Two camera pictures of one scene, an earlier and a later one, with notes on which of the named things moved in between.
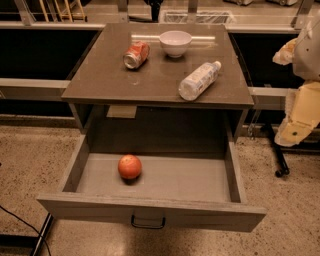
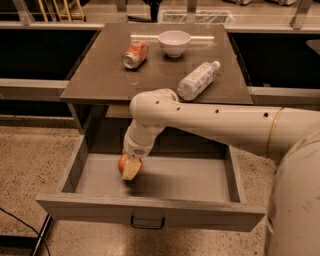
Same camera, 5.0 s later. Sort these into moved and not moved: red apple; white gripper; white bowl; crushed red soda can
Moved: white gripper
Not moved: red apple; crushed red soda can; white bowl
